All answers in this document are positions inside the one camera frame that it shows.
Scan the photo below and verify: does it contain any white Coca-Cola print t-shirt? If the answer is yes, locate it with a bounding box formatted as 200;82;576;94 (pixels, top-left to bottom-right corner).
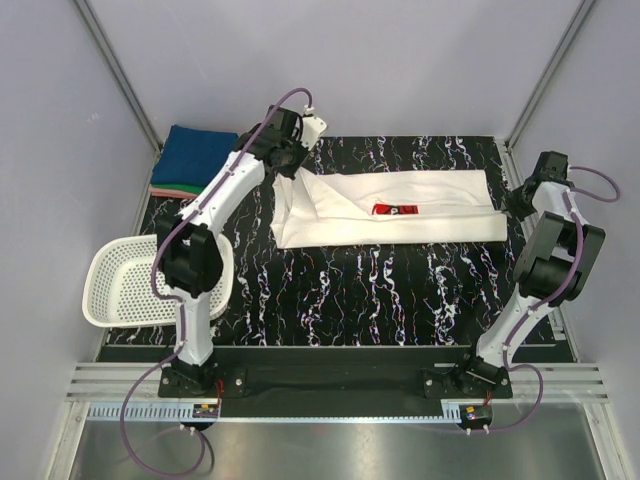
271;169;507;249

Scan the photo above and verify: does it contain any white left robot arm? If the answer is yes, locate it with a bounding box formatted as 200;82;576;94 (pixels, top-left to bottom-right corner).
152;126;324;395

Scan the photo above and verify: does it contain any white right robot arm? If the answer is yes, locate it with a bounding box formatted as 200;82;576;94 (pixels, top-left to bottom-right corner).
450;181;606;396

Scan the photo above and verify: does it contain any folded blue t-shirt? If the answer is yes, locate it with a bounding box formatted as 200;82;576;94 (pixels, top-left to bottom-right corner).
151;125;238;188

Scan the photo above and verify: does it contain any folded green t-shirt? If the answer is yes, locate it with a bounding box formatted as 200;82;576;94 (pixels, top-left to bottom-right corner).
162;184;204;197

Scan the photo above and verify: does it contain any folded pink t-shirt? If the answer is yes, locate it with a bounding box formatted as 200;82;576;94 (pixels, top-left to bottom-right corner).
148;186;200;199

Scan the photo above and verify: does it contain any white perforated plastic basket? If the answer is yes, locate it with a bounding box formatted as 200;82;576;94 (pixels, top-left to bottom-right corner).
81;235;235;329

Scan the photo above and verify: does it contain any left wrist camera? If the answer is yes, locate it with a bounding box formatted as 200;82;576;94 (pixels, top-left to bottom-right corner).
269;104;329;151

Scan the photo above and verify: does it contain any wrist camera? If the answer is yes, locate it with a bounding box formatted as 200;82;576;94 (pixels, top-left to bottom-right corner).
532;151;573;187
269;104;329;151

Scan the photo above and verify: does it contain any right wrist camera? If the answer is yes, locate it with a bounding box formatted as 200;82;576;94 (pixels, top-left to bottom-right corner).
532;151;573;187

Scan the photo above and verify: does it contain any right aluminium frame post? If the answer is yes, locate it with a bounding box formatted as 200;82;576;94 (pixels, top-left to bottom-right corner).
504;0;599;150

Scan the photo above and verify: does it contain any aluminium frame post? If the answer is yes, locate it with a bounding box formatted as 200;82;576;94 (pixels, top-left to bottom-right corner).
504;0;599;150
71;0;163;155

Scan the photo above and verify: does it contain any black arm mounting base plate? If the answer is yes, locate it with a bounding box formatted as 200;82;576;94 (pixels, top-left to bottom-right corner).
158;346;513;400

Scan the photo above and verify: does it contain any left aluminium frame post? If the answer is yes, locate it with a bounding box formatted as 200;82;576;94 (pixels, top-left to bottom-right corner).
71;0;163;155

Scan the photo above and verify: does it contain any white slotted cable duct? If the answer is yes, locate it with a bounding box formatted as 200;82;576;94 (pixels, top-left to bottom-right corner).
87;402;219;422

